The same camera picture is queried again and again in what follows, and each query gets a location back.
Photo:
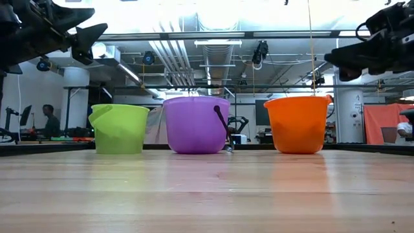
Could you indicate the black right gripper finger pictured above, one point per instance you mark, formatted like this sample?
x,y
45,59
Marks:
x,y
355,55
349,75

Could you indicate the person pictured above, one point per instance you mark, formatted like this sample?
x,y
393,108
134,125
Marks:
x,y
404,128
51,123

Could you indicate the black overhead frame beam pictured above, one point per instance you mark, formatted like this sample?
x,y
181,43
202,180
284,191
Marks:
x,y
145,36

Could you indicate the orange halloween bucket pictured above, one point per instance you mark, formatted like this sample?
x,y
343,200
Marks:
x,y
297,126

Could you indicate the purple halloween bucket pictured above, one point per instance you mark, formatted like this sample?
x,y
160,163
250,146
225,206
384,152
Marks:
x,y
194,126

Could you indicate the black monitor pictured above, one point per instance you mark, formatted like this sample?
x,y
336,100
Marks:
x,y
25,115
262,111

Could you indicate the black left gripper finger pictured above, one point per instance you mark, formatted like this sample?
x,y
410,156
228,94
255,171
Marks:
x,y
87,39
74,16

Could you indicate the salmon hanging cloth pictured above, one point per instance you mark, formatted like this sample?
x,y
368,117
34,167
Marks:
x,y
375,123

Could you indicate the green halloween bucket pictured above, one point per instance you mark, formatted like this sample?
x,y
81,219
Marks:
x,y
119,129

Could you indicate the white round column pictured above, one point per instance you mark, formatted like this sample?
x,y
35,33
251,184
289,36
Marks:
x,y
76,97
349,113

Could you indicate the white small box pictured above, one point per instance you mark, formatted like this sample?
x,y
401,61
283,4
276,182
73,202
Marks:
x,y
239,138

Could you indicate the black background robot arm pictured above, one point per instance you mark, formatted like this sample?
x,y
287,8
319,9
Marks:
x,y
237,124

